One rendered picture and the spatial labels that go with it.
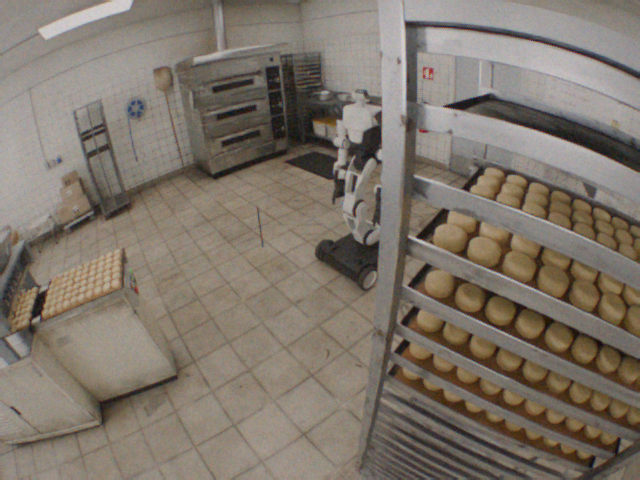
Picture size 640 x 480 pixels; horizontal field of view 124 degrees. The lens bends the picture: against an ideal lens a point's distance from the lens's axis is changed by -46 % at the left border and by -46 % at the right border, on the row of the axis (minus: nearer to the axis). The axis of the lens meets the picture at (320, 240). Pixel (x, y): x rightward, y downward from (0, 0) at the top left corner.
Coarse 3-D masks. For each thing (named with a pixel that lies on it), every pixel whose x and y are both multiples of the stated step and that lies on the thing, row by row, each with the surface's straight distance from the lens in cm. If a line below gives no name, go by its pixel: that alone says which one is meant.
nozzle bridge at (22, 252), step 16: (16, 256) 207; (32, 256) 227; (16, 272) 216; (0, 288) 184; (16, 288) 205; (0, 304) 190; (0, 320) 173; (0, 336) 182; (0, 352) 193; (16, 352) 191
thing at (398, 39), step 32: (384, 0) 34; (384, 32) 34; (384, 64) 34; (416, 64) 35; (384, 96) 34; (416, 96) 35; (384, 128) 35; (416, 128) 36; (384, 160) 36; (384, 192) 37; (384, 224) 40; (384, 256) 42; (384, 288) 46; (384, 320) 51; (384, 352) 58
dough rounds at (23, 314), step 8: (24, 296) 222; (32, 296) 212; (24, 304) 212; (32, 304) 207; (16, 312) 213; (24, 312) 206; (16, 320) 205; (24, 320) 197; (16, 328) 201; (24, 328) 195
